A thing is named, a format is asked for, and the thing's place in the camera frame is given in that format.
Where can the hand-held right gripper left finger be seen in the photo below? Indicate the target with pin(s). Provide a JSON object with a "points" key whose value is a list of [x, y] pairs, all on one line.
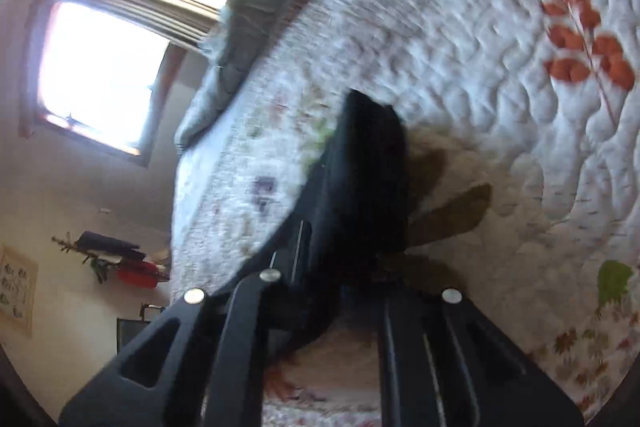
{"points": [[292, 252]]}

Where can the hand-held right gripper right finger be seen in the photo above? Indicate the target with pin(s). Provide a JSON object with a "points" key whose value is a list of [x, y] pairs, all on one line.
{"points": [[425, 357]]}

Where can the black pants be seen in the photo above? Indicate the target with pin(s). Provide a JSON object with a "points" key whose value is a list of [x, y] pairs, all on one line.
{"points": [[370, 167]]}

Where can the red bag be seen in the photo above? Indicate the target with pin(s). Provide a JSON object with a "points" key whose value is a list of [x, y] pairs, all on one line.
{"points": [[136, 278]]}

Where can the grey blanket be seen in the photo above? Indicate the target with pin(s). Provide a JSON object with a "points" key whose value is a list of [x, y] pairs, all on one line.
{"points": [[260, 7]]}

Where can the white floral quilt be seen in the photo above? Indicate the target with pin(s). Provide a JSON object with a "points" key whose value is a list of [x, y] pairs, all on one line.
{"points": [[450, 57]]}

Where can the wooden framed window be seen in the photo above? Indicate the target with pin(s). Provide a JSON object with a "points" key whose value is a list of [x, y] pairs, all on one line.
{"points": [[100, 72]]}

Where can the wall poster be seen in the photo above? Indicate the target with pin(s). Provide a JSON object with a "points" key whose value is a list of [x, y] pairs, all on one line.
{"points": [[17, 289]]}

